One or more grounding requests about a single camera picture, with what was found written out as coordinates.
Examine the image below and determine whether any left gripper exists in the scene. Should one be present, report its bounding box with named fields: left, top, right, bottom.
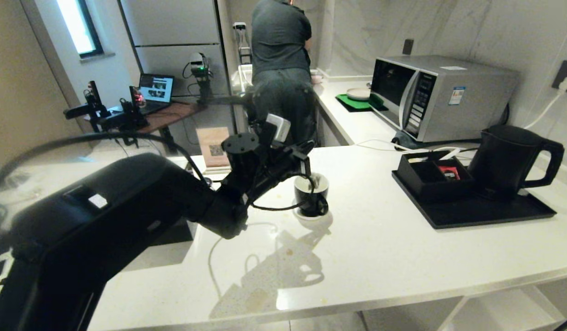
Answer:
left=248, top=142, right=315, bottom=196

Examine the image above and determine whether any black cup white inside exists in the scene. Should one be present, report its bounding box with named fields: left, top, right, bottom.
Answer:
left=294, top=172, right=330, bottom=217

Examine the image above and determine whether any black tea bag box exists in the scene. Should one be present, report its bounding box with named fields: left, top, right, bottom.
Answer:
left=397, top=151, right=475, bottom=203

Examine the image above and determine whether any black electric kettle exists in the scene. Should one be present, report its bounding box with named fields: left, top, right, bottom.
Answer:
left=467, top=125, right=565, bottom=199

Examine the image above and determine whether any white saucer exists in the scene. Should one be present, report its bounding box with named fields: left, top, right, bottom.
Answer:
left=295, top=206, right=329, bottom=221

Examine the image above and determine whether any brown cardboard box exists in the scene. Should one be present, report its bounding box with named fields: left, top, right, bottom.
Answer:
left=195, top=126, right=231, bottom=169

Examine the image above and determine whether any green mat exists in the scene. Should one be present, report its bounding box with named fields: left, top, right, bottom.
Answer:
left=335, top=93, right=389, bottom=113

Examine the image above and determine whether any person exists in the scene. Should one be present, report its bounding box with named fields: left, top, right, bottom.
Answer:
left=250, top=0, right=318, bottom=147

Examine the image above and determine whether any brown wooden table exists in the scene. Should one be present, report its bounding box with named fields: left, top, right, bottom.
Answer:
left=84, top=101, right=206, bottom=154

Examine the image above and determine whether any black device with green light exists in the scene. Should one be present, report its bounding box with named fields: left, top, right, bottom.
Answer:
left=182, top=52, right=214, bottom=105

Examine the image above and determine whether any open laptop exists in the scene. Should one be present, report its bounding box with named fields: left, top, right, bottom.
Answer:
left=137, top=73, right=175, bottom=115

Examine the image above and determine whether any silver microwave oven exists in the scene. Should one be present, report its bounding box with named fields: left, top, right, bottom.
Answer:
left=370, top=55, right=519, bottom=143

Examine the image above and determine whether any black serving tray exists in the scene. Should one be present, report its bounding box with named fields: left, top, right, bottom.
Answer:
left=392, top=169, right=557, bottom=229

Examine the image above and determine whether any window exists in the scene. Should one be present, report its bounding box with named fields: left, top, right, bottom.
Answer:
left=56, top=0, right=104, bottom=58

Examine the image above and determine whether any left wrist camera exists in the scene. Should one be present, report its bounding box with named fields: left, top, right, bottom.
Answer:
left=261, top=113, right=292, bottom=147

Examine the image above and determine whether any black cable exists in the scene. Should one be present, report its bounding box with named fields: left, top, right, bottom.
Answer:
left=247, top=172, right=330, bottom=218
left=0, top=131, right=211, bottom=196

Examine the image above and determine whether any white cable on counter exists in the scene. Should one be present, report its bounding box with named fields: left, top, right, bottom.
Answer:
left=355, top=139, right=470, bottom=160

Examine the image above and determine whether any white power cable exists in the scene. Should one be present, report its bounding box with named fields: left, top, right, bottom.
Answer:
left=523, top=88, right=564, bottom=130

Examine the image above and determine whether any black wall socket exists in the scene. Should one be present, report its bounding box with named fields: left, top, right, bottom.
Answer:
left=552, top=60, right=567, bottom=95

